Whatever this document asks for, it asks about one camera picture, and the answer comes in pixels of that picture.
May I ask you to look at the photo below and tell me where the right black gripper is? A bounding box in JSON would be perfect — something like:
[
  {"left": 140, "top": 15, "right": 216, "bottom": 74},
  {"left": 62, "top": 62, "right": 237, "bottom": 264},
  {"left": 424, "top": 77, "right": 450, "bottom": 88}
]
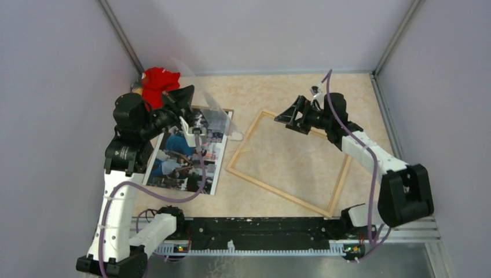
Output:
[{"left": 274, "top": 96, "right": 331, "bottom": 136}]

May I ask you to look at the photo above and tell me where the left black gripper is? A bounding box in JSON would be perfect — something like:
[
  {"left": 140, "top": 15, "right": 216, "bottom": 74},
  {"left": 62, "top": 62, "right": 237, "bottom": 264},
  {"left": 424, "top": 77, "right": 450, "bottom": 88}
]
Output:
[{"left": 139, "top": 83, "right": 194, "bottom": 139}]

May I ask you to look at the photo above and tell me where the printed photo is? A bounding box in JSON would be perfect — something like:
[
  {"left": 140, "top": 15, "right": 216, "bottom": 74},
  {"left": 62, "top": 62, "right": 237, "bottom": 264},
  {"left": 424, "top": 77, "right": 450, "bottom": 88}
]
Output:
[{"left": 143, "top": 107, "right": 234, "bottom": 195}]

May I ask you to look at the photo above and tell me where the transparent plastic sheet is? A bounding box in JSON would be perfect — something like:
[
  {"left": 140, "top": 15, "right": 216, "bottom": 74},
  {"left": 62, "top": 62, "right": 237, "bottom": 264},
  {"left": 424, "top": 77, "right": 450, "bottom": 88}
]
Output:
[{"left": 171, "top": 57, "right": 244, "bottom": 141}]

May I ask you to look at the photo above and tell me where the wooden picture frame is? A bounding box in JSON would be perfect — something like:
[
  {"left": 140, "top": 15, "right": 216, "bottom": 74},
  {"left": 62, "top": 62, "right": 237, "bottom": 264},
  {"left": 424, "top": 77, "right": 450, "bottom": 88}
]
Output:
[{"left": 226, "top": 109, "right": 351, "bottom": 218}]

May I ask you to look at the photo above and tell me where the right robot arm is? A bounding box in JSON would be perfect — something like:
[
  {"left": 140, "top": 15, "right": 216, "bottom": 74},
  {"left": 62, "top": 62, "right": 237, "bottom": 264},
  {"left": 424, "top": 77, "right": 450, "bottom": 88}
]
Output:
[{"left": 274, "top": 93, "right": 434, "bottom": 239}]

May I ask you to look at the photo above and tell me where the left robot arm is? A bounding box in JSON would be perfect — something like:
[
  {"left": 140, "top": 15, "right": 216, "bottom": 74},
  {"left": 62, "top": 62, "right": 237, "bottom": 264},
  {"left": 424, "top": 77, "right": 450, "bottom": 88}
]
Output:
[{"left": 76, "top": 85, "right": 195, "bottom": 277}]

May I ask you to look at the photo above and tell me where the red crumpled cloth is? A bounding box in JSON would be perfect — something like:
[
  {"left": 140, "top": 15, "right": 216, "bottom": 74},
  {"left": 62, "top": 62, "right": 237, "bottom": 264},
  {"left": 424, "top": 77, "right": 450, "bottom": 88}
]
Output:
[{"left": 130, "top": 67, "right": 181, "bottom": 111}]

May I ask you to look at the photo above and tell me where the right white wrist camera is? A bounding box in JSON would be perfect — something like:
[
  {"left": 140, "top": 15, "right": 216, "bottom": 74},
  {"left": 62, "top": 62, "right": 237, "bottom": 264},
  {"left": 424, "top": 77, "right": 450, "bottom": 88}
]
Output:
[{"left": 310, "top": 86, "right": 325, "bottom": 102}]

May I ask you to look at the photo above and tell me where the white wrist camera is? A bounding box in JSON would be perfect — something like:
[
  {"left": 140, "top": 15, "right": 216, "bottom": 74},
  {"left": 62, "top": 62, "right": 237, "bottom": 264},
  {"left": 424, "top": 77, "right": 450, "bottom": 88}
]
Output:
[
  {"left": 310, "top": 86, "right": 325, "bottom": 102},
  {"left": 179, "top": 115, "right": 207, "bottom": 147}
]

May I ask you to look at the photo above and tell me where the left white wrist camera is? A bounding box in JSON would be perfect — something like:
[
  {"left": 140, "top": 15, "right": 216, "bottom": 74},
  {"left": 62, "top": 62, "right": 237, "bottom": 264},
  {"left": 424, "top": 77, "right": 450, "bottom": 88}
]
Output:
[{"left": 179, "top": 115, "right": 207, "bottom": 147}]

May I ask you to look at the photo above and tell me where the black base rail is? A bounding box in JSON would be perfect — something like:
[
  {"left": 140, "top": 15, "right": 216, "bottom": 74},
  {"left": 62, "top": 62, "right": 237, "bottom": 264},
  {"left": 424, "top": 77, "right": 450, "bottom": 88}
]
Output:
[{"left": 166, "top": 217, "right": 368, "bottom": 251}]

